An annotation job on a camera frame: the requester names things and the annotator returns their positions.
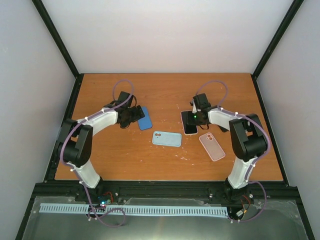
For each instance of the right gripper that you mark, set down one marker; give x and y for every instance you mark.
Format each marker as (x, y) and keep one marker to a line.
(202, 123)

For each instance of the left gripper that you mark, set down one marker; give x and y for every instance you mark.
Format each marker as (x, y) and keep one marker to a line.
(137, 114)

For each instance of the blue phone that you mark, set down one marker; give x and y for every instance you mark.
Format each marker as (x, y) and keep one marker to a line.
(145, 122)

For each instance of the white phone case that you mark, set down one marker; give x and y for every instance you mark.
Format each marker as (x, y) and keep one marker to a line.
(188, 129)

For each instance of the light blue phone case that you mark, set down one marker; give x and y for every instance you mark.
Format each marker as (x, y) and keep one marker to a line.
(169, 139)

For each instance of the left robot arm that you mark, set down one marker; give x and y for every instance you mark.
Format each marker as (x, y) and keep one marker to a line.
(74, 143)

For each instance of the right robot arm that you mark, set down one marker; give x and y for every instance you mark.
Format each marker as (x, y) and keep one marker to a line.
(249, 141)

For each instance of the pink phone case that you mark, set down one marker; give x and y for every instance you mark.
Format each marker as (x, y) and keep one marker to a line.
(212, 147)

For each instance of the black aluminium frame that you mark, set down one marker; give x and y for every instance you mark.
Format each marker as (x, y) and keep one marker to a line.
(160, 190)

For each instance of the light blue cable duct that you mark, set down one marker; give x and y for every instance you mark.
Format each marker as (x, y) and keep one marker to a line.
(137, 210)

